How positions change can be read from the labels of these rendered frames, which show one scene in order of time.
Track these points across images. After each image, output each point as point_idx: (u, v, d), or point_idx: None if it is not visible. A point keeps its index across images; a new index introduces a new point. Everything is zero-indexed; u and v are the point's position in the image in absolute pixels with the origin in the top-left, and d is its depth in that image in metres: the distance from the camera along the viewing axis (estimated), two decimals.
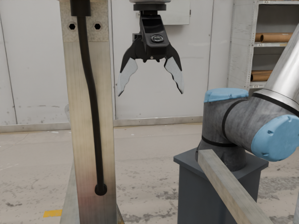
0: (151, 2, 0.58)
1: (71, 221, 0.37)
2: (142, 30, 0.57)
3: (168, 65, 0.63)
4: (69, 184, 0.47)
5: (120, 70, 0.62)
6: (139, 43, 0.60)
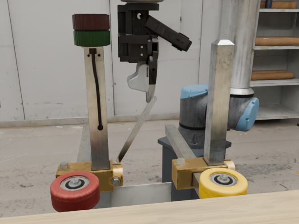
0: (156, 3, 0.59)
1: (84, 155, 0.67)
2: (169, 29, 0.59)
3: None
4: None
5: (154, 82, 0.61)
6: (158, 44, 0.59)
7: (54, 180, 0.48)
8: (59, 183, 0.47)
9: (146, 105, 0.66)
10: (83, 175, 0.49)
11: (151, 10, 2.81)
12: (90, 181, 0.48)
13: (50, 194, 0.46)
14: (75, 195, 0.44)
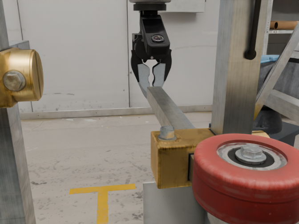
0: (151, 2, 0.58)
1: (180, 122, 0.40)
2: (143, 30, 0.57)
3: (157, 68, 0.63)
4: (156, 107, 0.50)
5: (136, 79, 0.63)
6: (139, 43, 0.60)
7: (199, 149, 0.21)
8: (218, 155, 0.20)
9: (291, 37, 0.39)
10: (254, 140, 0.22)
11: None
12: (283, 151, 0.21)
13: (210, 179, 0.18)
14: (288, 182, 0.17)
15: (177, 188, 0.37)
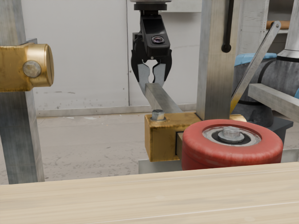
0: (152, 2, 0.58)
1: None
2: (143, 30, 0.57)
3: (157, 69, 0.63)
4: (153, 102, 0.53)
5: (136, 79, 0.63)
6: (139, 43, 0.60)
7: (187, 131, 0.24)
8: (203, 135, 0.23)
9: (267, 34, 0.44)
10: (236, 124, 0.26)
11: None
12: (259, 132, 0.24)
13: (195, 154, 0.22)
14: (259, 154, 0.20)
15: (167, 165, 0.43)
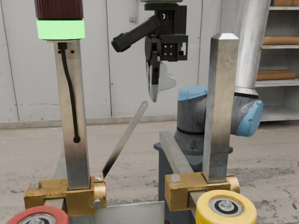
0: (146, 2, 0.59)
1: (60, 178, 0.54)
2: None
3: (150, 69, 0.62)
4: None
5: (147, 76, 0.67)
6: (145, 42, 0.64)
7: (9, 221, 0.36)
8: None
9: (136, 112, 0.56)
10: (49, 213, 0.37)
11: None
12: (56, 222, 0.36)
13: None
14: None
15: None
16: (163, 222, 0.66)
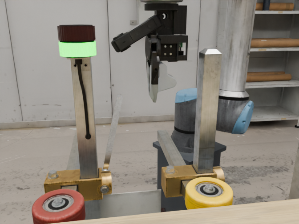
0: (146, 2, 0.59)
1: (72, 169, 0.64)
2: None
3: (149, 69, 0.62)
4: None
5: (148, 76, 0.67)
6: (145, 42, 0.64)
7: (37, 199, 0.46)
8: (42, 203, 0.45)
9: (114, 106, 0.64)
10: (68, 194, 0.47)
11: (149, 12, 2.81)
12: (74, 201, 0.45)
13: (32, 215, 0.43)
14: (57, 218, 0.42)
15: None
16: (160, 210, 0.75)
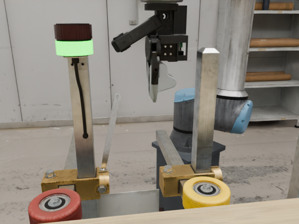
0: (146, 2, 0.59)
1: (70, 169, 0.64)
2: None
3: (150, 69, 0.62)
4: None
5: (148, 76, 0.67)
6: (145, 42, 0.64)
7: (33, 199, 0.45)
8: (38, 203, 0.45)
9: (112, 105, 0.64)
10: (65, 193, 0.47)
11: (148, 12, 2.80)
12: (70, 200, 0.45)
13: (28, 215, 0.43)
14: (53, 217, 0.41)
15: None
16: (159, 209, 0.75)
